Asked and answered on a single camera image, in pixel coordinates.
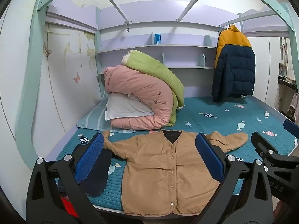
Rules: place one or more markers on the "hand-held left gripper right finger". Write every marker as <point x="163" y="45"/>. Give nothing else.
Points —
<point x="210" y="158"/>

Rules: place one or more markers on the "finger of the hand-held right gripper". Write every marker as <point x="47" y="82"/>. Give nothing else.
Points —
<point x="292" y="126"/>
<point x="262" y="143"/>

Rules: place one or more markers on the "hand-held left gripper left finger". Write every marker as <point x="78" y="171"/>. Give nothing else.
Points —
<point x="90" y="158"/>

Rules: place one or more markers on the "tan button jacket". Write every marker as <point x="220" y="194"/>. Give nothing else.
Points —
<point x="151" y="168"/>

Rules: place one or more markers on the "dark navy cloth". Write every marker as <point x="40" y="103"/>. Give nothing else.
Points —
<point x="98" y="175"/>

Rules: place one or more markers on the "patterned hanging cloth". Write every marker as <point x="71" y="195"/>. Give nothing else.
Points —
<point x="293" y="107"/>

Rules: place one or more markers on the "blue striped pillow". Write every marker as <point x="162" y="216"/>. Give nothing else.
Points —
<point x="93" y="121"/>

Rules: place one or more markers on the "teal quilted bed mat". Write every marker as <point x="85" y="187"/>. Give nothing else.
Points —
<point x="222" y="121"/>

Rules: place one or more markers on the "red cloth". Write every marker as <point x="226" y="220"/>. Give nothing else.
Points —
<point x="69" y="207"/>

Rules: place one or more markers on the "white pillow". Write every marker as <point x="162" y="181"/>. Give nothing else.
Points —
<point x="123" y="108"/>

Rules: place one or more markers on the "yellow and navy puffer jacket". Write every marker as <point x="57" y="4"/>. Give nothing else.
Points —
<point x="236" y="70"/>

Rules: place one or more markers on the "pink quilt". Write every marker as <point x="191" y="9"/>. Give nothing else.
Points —
<point x="135" y="84"/>

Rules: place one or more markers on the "green quilt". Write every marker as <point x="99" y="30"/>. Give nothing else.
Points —
<point x="154" y="67"/>

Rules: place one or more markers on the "small blue box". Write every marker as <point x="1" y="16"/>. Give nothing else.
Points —
<point x="158" y="39"/>

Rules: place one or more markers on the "lilac headboard shelf unit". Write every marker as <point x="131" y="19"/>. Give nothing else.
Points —
<point x="144" y="28"/>

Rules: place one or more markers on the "pink butterfly wall sticker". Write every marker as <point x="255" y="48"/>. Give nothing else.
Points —
<point x="77" y="78"/>

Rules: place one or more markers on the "mint green bed frame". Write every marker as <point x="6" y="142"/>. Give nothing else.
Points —
<point x="30" y="74"/>

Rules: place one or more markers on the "white clothes rail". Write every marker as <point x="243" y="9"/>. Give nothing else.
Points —
<point x="254" y="17"/>

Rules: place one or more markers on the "brown butterfly wall sticker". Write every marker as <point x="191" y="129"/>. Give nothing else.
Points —
<point x="47" y="50"/>

